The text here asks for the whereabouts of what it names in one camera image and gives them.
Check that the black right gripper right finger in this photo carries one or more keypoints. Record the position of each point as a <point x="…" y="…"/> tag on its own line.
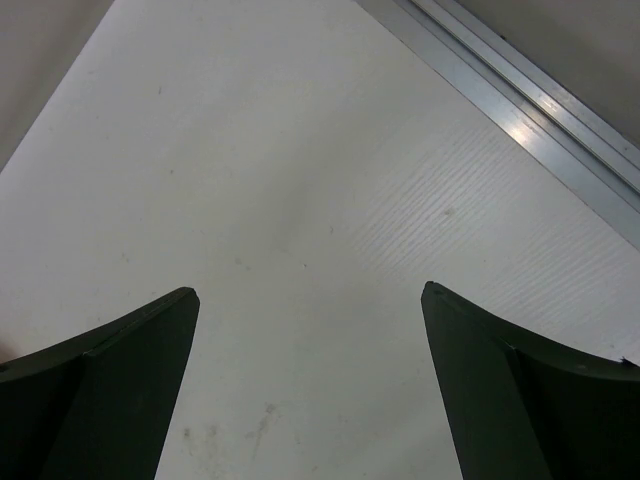
<point x="522" y="406"/>

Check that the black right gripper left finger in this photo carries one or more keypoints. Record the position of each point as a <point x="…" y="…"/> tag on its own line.
<point x="98" y="405"/>

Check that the aluminium table edge rail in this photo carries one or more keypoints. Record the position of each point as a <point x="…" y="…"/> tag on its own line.
<point x="591" y="159"/>

